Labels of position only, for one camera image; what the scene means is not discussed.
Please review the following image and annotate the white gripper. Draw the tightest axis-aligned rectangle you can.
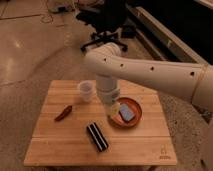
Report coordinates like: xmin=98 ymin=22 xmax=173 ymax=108
xmin=101 ymin=89 xmax=120 ymax=117

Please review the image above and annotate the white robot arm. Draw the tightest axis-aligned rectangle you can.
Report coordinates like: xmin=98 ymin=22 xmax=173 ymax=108
xmin=84 ymin=43 xmax=213 ymax=112

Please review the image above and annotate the black whiteboard eraser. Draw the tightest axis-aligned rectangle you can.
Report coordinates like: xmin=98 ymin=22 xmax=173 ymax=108
xmin=86 ymin=122 xmax=109 ymax=152

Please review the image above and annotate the blue sponge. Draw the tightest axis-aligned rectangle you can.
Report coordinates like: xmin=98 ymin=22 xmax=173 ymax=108
xmin=119 ymin=104 xmax=135 ymax=122

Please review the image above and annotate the orange round bowl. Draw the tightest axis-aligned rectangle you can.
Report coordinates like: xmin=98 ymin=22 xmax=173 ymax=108
xmin=109 ymin=97 xmax=142 ymax=128

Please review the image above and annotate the red chili pepper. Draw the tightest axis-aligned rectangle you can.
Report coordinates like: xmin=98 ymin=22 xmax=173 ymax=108
xmin=54 ymin=105 xmax=73 ymax=122

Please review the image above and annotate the black office chair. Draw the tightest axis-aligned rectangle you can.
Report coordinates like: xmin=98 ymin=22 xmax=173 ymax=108
xmin=76 ymin=0 xmax=128 ymax=52

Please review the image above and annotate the floor cable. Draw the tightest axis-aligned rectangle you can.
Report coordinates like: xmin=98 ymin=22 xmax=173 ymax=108
xmin=39 ymin=0 xmax=73 ymax=25

